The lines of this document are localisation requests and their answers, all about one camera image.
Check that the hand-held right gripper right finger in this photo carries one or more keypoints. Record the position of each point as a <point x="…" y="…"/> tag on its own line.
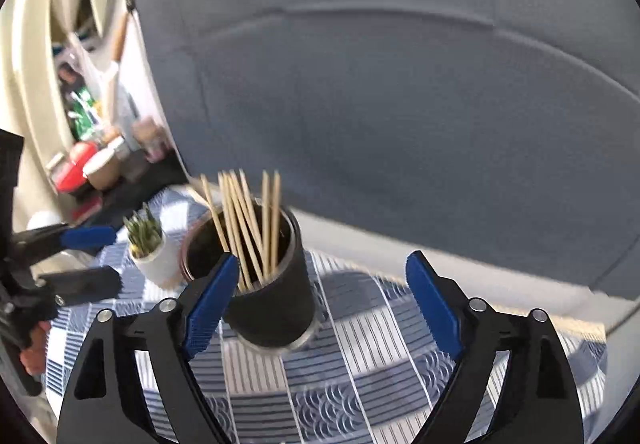
<point x="432" y="299"/>

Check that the black cylindrical chopstick holder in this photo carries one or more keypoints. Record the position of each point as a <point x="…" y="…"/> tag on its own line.
<point x="272" y="309"/>

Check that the red pot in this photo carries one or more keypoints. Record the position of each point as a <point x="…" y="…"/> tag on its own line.
<point x="72" y="168"/>

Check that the grey sofa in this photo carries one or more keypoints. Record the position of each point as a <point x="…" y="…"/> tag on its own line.
<point x="375" y="98"/>

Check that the bunch of wooden chopsticks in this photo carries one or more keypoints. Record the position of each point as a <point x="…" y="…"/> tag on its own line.
<point x="232" y="194"/>

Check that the person's left hand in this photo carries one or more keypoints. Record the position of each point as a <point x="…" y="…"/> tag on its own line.
<point x="35" y="354"/>

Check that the blue white checked tablecloth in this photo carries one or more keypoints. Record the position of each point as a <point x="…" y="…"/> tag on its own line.
<point x="350" y="364"/>

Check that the beige curtain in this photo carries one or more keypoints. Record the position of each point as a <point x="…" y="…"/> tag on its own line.
<point x="30" y="48"/>

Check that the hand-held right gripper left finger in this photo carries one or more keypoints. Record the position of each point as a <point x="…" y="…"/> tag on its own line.
<point x="210" y="304"/>

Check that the small plant in white pot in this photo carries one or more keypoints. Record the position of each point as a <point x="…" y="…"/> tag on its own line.
<point x="155" y="259"/>

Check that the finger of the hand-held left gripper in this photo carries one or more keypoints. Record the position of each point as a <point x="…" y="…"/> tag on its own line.
<point x="85" y="236"/>
<point x="85" y="284"/>

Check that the brown paper cup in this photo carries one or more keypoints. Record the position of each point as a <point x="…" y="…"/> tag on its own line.
<point x="102" y="171"/>

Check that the green packet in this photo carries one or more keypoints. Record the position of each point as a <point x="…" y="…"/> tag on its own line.
<point x="82" y="113"/>

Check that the jar with pink lid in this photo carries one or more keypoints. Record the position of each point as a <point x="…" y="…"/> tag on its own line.
<point x="150" y="138"/>

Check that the jar with silver lid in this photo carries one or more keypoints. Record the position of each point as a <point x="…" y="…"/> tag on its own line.
<point x="121" y="148"/>

